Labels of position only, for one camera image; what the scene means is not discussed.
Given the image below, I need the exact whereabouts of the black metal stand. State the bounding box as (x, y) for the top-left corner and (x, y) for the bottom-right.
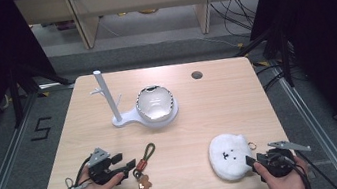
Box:
(3, 53), (80, 130)
(230, 19), (301, 96)

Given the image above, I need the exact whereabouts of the white key stand with pole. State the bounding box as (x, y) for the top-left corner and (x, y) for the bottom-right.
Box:
(86, 59), (182, 140)

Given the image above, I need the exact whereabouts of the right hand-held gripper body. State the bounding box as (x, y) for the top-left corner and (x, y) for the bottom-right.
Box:
(254, 135), (316, 182)

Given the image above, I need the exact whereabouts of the gingerbread man keychain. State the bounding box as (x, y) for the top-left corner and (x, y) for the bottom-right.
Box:
(128, 141), (162, 189)

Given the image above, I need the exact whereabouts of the white bowl with silver rim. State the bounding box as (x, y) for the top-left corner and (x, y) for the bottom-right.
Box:
(132, 82), (178, 125)

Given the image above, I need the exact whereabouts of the light wooden furniture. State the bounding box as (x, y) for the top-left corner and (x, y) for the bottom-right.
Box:
(13, 0), (275, 62)

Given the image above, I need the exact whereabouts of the grey cord loop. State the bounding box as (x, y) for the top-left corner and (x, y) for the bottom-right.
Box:
(64, 174), (92, 189)

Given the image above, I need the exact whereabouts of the bundle of black cables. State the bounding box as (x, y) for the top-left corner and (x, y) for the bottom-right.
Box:
(208, 0), (267, 44)

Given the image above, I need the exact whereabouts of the grey round cable grommet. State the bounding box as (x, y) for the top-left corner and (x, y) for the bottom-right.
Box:
(190, 69), (205, 82)

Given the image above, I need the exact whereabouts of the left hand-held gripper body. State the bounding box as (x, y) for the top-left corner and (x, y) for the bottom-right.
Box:
(82, 144), (127, 189)

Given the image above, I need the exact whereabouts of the person's right hand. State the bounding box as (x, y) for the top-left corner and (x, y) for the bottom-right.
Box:
(252, 153), (314, 189)

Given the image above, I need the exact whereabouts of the white plush animal pouch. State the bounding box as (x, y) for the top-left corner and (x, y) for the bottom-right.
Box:
(205, 128), (262, 185)

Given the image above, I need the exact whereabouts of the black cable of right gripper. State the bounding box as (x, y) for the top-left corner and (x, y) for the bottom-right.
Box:
(278, 146), (335, 189)

